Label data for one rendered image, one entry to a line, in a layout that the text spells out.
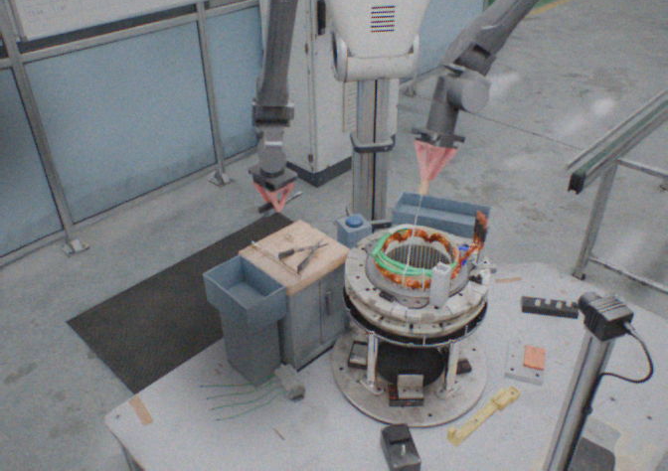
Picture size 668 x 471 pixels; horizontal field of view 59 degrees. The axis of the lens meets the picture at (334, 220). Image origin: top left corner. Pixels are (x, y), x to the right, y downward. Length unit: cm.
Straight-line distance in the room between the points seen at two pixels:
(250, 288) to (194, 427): 34
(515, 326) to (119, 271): 217
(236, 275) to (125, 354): 139
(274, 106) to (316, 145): 239
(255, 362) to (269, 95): 63
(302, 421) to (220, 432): 19
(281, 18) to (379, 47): 51
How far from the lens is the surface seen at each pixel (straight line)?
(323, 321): 150
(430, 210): 166
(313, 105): 352
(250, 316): 130
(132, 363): 273
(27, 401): 277
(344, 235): 157
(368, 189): 173
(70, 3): 310
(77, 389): 274
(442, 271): 121
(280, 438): 141
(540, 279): 188
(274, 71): 114
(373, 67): 154
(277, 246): 145
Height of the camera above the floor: 192
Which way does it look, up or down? 34 degrees down
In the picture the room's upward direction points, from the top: 1 degrees counter-clockwise
